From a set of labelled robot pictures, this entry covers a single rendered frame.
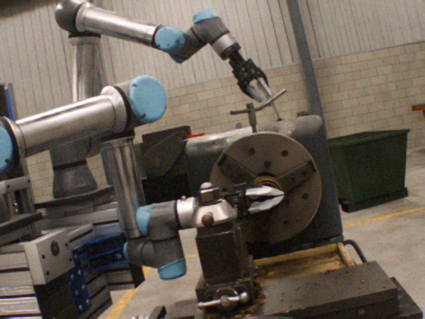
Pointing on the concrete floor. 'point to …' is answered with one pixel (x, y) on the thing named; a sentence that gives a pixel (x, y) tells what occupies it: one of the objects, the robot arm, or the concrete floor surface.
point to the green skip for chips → (369, 168)
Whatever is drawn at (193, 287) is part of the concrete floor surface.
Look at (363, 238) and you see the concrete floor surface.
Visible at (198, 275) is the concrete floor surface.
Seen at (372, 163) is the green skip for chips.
